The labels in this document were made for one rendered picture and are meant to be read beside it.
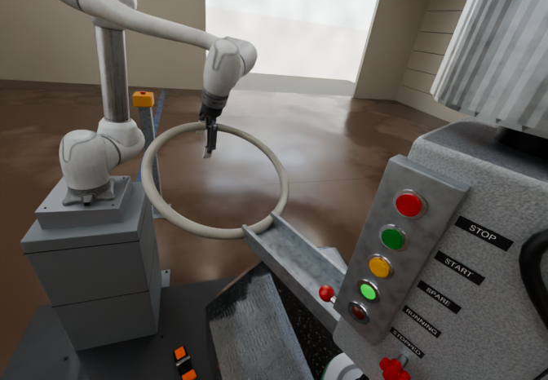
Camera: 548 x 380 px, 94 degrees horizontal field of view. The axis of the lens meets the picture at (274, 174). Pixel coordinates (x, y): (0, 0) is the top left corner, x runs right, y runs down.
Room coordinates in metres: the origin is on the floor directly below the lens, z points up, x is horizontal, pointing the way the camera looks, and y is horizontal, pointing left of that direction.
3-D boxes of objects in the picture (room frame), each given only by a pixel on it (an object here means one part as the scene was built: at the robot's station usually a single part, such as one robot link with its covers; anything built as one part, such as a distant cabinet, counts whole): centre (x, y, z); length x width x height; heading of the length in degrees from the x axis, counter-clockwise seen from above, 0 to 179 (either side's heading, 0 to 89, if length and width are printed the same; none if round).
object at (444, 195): (0.25, -0.17, 1.35); 0.08 x 0.03 x 0.28; 45
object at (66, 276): (0.90, 0.80, 0.40); 0.50 x 0.50 x 0.80; 21
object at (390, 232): (0.24, -0.15, 1.40); 0.03 x 0.01 x 0.03; 45
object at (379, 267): (0.24, -0.15, 1.35); 0.03 x 0.01 x 0.03; 45
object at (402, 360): (0.19, -0.21, 1.22); 0.04 x 0.04 x 0.04; 45
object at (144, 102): (1.83, 1.02, 0.54); 0.20 x 0.20 x 1.09; 19
